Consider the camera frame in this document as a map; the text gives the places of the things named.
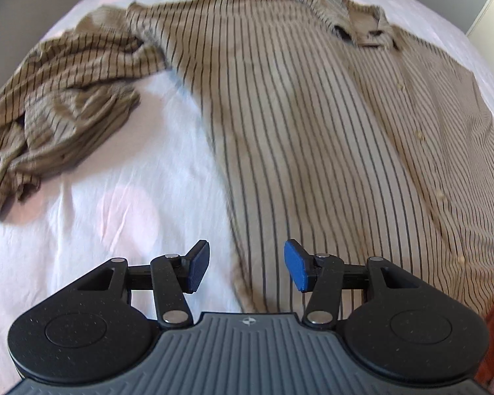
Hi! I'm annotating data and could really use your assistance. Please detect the bed with pink dotted sheet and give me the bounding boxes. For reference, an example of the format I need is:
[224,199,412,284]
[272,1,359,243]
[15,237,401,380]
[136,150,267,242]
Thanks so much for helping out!
[0,0,494,383]

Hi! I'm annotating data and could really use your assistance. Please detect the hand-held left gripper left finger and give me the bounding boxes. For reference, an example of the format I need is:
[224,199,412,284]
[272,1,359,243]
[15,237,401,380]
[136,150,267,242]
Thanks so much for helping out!
[75,239,211,330]

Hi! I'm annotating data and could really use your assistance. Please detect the beige striped shirt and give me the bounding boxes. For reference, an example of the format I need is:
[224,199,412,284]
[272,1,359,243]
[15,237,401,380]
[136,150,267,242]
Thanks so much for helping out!
[125,0,494,324]

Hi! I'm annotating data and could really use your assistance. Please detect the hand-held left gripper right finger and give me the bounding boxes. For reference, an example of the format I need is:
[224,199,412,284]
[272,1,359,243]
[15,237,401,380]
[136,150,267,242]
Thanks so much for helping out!
[283,239,421,330]

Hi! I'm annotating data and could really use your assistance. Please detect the beige striped pants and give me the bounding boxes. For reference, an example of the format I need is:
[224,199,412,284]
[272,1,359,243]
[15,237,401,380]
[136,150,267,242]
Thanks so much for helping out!
[0,5,168,220]

